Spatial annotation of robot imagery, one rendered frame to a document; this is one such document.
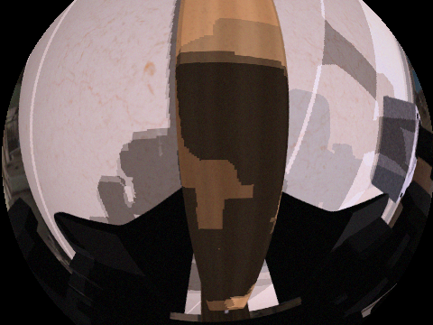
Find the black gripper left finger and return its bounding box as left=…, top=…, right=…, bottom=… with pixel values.
left=54, top=188, right=194, bottom=313

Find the brown wooden post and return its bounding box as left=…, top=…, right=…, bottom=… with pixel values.
left=201, top=285, right=250, bottom=322

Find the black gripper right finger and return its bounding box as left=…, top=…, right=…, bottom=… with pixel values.
left=264, top=192, right=390, bottom=304

